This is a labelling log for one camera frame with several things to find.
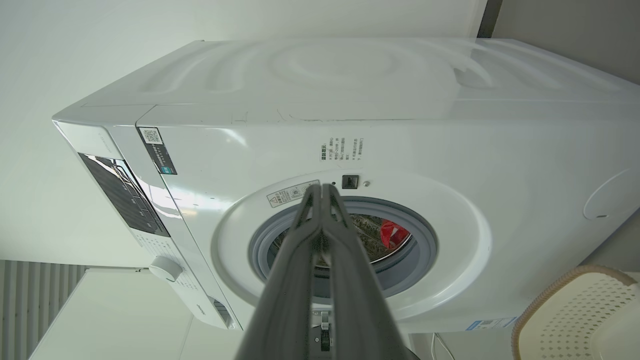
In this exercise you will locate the white front-load washing machine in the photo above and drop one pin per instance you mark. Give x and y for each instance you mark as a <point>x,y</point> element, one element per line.
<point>450,125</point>

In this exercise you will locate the grey ribbed radiator panel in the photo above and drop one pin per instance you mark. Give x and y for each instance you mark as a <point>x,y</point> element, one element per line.
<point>35,305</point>

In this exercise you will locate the white round control knob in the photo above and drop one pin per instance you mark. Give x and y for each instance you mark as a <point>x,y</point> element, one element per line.
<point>165,269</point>

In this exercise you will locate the round white filter cover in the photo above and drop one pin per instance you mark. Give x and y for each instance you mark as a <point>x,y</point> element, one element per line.
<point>617,195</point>

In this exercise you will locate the metal door hinge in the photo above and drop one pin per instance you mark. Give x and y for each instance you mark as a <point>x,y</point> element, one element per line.
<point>325,340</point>

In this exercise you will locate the red cloth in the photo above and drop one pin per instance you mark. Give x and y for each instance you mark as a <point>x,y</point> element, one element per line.
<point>392,234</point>

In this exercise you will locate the black door latch socket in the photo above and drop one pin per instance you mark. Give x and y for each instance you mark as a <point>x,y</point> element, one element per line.
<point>350,181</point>

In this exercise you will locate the warning triangle sticker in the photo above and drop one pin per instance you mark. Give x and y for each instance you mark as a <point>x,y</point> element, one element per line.
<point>287,195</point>

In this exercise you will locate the printed text notice label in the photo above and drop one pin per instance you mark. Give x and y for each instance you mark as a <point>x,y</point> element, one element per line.
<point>341,149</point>

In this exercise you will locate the dark QR code sticker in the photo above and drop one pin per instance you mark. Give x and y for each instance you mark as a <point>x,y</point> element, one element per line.
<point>159,152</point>

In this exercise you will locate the blue energy label sticker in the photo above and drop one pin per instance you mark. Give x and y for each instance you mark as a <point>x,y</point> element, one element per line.
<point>490,324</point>

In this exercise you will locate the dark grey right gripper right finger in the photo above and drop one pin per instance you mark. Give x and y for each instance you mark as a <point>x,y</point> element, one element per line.
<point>357,305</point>

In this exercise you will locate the grey rubber door gasket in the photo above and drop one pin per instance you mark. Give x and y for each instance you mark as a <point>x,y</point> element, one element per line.
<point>422,250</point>

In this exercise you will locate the black glossy display panel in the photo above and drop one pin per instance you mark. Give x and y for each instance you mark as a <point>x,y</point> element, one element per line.
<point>122,192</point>

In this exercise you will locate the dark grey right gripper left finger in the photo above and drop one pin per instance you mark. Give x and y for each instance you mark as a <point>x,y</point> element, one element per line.
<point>280,300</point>

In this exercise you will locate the beige perforated laundry basket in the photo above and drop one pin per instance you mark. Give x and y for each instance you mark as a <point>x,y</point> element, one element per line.
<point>580,320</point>

